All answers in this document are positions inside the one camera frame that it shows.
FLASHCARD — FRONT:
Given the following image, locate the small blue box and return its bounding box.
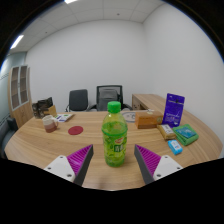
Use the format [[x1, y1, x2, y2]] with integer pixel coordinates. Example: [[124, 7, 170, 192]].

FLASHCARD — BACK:
[[167, 139, 184, 156]]

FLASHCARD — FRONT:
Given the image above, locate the black padded chair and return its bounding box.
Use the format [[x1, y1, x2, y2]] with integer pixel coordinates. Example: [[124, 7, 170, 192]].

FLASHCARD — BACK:
[[65, 88, 90, 113]]

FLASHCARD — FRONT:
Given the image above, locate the white and brown mug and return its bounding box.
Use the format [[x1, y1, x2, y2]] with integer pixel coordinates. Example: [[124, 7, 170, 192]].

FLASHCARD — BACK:
[[41, 114, 60, 134]]

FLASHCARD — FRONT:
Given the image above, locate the wooden shelf cabinet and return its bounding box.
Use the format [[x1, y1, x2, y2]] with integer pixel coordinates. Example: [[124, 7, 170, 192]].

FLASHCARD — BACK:
[[7, 64, 34, 129]]

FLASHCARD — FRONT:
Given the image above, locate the white printed leaflet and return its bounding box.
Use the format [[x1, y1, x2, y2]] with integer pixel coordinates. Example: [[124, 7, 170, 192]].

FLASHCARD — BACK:
[[54, 113, 75, 123]]

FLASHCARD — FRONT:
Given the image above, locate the green drink bottle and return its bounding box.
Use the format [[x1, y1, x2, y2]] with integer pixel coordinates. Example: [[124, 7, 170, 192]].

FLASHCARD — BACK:
[[101, 100, 129, 168]]

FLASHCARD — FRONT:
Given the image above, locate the black sofa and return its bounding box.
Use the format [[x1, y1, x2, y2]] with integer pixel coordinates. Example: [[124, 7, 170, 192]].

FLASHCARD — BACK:
[[0, 116, 19, 158]]

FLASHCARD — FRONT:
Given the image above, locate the flat round red coaster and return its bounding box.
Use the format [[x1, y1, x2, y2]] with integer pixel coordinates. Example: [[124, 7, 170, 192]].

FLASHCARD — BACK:
[[67, 125, 84, 136]]

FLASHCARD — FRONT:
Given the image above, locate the orange-brown box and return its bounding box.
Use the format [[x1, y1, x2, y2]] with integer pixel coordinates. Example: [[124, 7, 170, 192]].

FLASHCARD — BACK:
[[134, 110, 164, 130]]

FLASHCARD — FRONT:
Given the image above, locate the small tan box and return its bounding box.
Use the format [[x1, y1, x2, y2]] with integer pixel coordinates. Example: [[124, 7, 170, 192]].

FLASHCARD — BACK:
[[156, 123, 177, 141]]

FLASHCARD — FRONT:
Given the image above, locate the grey mesh office chair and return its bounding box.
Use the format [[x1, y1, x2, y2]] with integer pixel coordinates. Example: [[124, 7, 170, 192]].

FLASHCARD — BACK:
[[87, 84, 133, 112]]

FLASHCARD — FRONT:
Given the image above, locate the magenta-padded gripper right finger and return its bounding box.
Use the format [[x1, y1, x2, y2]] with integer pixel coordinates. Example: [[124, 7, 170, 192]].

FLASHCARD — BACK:
[[133, 143, 184, 185]]

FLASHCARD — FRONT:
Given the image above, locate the green flat box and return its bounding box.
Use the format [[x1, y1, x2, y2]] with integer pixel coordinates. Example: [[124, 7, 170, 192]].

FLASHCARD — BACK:
[[172, 123, 200, 147]]

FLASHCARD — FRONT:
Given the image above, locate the wooden side desk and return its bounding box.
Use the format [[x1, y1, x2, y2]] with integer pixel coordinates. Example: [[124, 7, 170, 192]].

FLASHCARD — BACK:
[[131, 93, 168, 112]]

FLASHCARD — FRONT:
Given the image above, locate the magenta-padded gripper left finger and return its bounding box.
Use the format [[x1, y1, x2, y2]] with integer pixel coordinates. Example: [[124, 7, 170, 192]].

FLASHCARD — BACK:
[[43, 143, 95, 187]]

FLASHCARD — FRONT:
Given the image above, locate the purple upright package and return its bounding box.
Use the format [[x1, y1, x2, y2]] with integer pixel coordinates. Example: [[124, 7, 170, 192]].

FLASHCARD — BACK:
[[162, 92, 186, 128]]

